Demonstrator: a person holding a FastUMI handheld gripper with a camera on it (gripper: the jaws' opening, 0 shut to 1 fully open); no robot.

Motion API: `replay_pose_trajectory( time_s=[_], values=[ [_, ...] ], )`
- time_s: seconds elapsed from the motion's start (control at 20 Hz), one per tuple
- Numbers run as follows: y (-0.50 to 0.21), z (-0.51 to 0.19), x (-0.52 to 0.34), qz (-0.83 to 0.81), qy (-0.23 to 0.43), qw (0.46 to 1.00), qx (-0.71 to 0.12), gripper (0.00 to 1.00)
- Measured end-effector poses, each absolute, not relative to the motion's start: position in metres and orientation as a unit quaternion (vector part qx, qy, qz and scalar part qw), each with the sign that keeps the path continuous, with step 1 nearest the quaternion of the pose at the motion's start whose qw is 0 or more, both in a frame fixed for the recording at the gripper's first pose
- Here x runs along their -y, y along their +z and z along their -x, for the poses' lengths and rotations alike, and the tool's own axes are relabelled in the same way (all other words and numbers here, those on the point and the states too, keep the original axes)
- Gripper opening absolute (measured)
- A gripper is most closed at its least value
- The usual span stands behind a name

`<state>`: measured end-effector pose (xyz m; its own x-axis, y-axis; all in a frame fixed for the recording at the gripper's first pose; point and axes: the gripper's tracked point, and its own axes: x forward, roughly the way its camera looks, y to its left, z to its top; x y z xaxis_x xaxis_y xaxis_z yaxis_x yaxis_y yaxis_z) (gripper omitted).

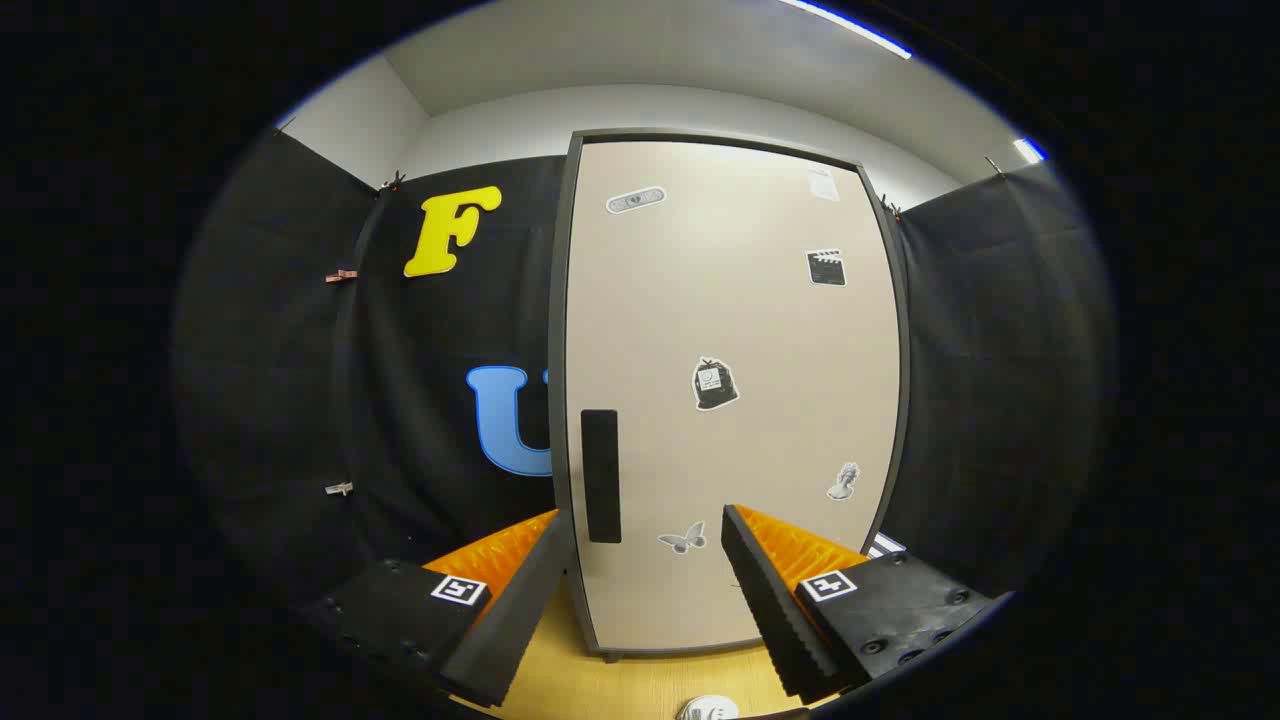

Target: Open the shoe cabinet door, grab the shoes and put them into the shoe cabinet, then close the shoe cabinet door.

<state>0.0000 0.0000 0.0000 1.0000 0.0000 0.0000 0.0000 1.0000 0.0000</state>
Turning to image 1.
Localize grey shoe cabinet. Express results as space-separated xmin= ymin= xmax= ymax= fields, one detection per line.
xmin=548 ymin=128 xmax=911 ymax=663

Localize beige shoe cabinet door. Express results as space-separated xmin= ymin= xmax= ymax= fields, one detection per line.
xmin=565 ymin=140 xmax=901 ymax=653

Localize black backdrop cloth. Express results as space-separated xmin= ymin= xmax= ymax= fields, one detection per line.
xmin=175 ymin=130 xmax=1116 ymax=611

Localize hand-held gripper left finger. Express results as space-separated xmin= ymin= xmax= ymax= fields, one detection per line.
xmin=300 ymin=508 xmax=579 ymax=709

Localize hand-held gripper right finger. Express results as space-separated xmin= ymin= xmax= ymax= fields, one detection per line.
xmin=720 ymin=504 xmax=1001 ymax=705

